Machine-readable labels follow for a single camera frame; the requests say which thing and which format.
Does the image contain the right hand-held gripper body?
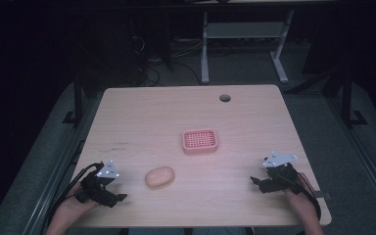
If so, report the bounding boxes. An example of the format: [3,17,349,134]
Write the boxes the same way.
[261,150,304,196]

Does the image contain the person's right hand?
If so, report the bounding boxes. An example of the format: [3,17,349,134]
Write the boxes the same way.
[283,171,315,213]

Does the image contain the black metal stand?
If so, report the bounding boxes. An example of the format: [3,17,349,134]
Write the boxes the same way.
[62,72,86,127]
[338,70,369,129]

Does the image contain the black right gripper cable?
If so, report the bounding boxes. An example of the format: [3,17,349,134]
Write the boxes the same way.
[297,171,323,223]

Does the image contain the person's left hand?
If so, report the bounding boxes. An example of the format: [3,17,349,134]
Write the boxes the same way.
[60,181,100,217]

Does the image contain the white metal table frame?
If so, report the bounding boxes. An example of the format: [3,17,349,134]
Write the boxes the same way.
[200,9,296,85]

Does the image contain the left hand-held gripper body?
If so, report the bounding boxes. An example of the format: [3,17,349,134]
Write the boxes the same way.
[75,159,120,208]

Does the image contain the pink slotted soap dish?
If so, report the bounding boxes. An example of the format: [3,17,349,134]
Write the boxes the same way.
[181,127,219,156]

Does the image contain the black floor cables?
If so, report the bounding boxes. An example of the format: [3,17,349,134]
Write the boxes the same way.
[129,34,204,88]

